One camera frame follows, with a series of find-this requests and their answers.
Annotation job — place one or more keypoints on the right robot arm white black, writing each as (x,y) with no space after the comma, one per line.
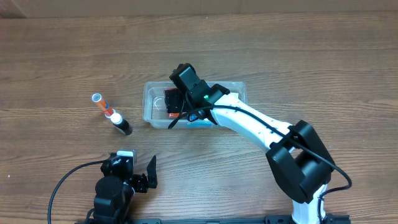
(298,159)

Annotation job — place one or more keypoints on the dark brown syrup bottle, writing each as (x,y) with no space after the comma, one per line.
(121,124)

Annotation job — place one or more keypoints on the red medicine box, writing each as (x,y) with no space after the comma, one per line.
(173,115)

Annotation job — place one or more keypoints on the orange tablet tube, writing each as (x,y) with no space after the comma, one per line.
(99,101)

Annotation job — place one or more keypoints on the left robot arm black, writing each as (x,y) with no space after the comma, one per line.
(115,191)

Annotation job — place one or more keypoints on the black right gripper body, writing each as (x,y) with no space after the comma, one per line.
(173,101)

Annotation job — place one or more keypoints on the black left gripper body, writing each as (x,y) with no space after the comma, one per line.
(140,182)

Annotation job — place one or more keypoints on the blue lozenge box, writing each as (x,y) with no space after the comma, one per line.
(194,122)

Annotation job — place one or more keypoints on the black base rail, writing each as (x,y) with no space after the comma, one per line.
(270,219)

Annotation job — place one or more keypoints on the clear plastic container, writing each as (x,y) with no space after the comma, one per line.
(154,107)

